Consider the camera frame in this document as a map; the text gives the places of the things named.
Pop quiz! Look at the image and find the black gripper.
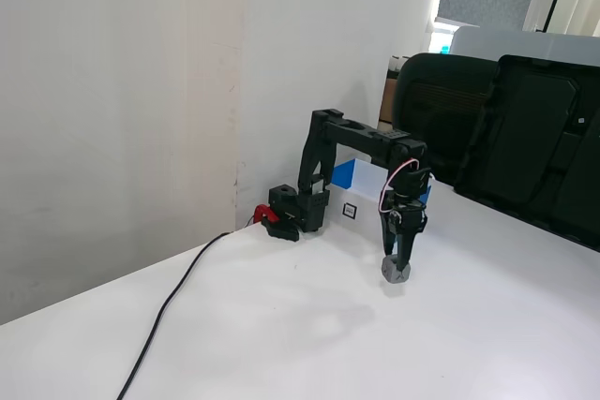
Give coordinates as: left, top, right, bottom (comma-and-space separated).
377, 193, 429, 275

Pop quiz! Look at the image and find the gray block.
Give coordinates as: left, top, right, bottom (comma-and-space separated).
380, 255, 413, 285

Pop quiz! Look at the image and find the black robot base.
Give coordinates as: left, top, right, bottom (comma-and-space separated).
267, 183, 330, 244

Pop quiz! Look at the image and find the blue and white cardboard box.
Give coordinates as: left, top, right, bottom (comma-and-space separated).
326, 157, 433, 233

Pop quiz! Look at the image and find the brown cardboard box shelf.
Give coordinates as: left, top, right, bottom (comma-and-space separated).
373, 54, 408, 139

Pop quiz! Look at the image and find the red clamp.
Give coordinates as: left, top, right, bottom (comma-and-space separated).
252, 203, 281, 226

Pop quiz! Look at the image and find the black mesh office chair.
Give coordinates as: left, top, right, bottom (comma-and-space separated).
392, 52, 499, 186

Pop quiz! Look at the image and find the black plastic case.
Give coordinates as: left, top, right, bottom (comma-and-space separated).
452, 53, 600, 252

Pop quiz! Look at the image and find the white translucent container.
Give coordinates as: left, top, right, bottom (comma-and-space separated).
448, 25, 600, 69

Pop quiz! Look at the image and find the white red servo wire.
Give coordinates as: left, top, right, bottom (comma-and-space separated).
378, 157, 420, 215

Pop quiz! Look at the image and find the black power cable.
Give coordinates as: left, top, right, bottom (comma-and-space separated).
115, 230, 236, 400

